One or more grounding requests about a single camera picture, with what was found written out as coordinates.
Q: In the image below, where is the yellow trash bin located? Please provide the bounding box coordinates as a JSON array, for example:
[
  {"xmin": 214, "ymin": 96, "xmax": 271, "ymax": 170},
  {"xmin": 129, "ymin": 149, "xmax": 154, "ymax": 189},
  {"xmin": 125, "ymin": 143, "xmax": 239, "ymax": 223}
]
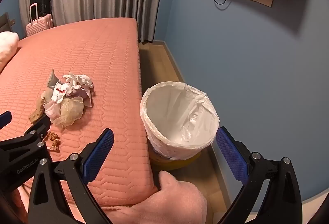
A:
[{"xmin": 150, "ymin": 149, "xmax": 202, "ymax": 170}]

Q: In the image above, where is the black suitcase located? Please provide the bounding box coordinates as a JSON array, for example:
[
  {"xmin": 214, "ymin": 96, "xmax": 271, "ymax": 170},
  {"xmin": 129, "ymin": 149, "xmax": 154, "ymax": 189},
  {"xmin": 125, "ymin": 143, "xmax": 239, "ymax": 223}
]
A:
[{"xmin": 30, "ymin": 0, "xmax": 53, "ymax": 20}]

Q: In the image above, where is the pink suitcase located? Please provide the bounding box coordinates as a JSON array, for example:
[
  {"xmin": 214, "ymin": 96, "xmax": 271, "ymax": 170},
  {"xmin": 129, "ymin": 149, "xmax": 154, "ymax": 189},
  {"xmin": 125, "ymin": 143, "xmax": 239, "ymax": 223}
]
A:
[{"xmin": 26, "ymin": 3, "xmax": 54, "ymax": 37}]

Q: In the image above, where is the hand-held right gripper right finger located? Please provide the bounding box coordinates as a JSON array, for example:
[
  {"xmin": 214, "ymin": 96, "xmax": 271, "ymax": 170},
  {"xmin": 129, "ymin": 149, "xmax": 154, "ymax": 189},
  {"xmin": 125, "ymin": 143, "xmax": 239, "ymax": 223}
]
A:
[{"xmin": 215, "ymin": 126, "xmax": 302, "ymax": 224}]

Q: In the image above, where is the white trash bag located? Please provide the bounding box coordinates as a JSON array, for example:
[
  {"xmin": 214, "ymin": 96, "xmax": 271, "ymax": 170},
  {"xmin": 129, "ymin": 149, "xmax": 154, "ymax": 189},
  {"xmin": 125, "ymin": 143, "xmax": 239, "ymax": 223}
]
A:
[{"xmin": 140, "ymin": 81, "xmax": 220, "ymax": 160}]

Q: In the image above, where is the beige mesh net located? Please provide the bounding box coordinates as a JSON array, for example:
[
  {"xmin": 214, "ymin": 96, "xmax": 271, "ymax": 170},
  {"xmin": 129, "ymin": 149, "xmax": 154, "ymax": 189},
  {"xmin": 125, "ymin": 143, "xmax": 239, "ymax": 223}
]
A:
[{"xmin": 60, "ymin": 97, "xmax": 85, "ymax": 129}]

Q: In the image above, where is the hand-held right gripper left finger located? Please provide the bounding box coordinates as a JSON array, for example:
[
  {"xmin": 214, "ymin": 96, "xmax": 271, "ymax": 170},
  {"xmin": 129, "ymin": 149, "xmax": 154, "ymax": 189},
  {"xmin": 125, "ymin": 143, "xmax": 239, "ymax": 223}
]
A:
[{"xmin": 28, "ymin": 127, "xmax": 115, "ymax": 224}]

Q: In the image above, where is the white plush pillow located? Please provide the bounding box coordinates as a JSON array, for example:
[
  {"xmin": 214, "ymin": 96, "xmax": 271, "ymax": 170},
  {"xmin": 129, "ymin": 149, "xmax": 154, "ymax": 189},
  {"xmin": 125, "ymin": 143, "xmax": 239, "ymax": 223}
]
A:
[{"xmin": 0, "ymin": 31, "xmax": 20, "ymax": 72}]

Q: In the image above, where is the purple cloth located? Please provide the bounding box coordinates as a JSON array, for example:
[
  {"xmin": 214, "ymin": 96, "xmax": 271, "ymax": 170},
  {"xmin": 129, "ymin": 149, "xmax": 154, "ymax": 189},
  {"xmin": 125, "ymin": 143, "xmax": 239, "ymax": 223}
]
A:
[{"xmin": 73, "ymin": 89, "xmax": 93, "ymax": 108}]

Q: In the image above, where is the pink fleece clothing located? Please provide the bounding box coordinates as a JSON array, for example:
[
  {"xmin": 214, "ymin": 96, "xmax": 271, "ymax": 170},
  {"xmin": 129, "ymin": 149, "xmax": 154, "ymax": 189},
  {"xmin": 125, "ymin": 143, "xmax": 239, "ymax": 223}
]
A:
[{"xmin": 103, "ymin": 170, "xmax": 208, "ymax": 224}]

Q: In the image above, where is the pink white cloth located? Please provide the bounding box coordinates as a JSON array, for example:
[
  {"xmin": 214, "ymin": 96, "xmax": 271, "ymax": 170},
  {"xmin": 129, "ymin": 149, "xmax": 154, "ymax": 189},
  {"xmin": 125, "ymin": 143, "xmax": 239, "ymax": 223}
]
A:
[{"xmin": 44, "ymin": 100, "xmax": 63, "ymax": 123}]

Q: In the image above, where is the brown cloth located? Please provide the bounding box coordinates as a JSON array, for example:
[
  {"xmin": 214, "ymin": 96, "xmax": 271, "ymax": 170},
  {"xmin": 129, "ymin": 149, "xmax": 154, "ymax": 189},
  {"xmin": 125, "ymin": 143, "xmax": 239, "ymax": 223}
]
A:
[{"xmin": 28, "ymin": 90, "xmax": 53, "ymax": 124}]

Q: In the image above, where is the pale green face mask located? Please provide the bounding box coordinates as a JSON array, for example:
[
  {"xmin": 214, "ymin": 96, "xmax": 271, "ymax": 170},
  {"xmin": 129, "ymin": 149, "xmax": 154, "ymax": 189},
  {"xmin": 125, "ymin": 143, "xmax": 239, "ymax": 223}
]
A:
[{"xmin": 46, "ymin": 69, "xmax": 63, "ymax": 91}]

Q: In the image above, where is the pink quilted bed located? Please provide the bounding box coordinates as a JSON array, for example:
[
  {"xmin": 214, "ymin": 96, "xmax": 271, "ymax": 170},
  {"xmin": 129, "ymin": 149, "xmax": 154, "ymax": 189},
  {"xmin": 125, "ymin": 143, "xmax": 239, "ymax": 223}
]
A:
[{"xmin": 0, "ymin": 17, "xmax": 158, "ymax": 214}]

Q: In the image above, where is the beige scrunchie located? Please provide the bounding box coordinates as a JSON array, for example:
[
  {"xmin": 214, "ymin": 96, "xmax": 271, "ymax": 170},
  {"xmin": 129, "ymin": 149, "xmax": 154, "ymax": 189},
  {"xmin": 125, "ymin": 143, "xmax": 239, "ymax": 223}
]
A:
[{"xmin": 42, "ymin": 131, "xmax": 61, "ymax": 153}]

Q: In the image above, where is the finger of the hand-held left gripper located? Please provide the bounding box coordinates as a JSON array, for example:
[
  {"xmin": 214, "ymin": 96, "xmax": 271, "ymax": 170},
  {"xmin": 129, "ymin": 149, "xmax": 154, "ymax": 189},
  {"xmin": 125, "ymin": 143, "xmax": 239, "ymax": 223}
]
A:
[
  {"xmin": 0, "ymin": 111, "xmax": 12, "ymax": 130},
  {"xmin": 0, "ymin": 114, "xmax": 53, "ymax": 153}
]

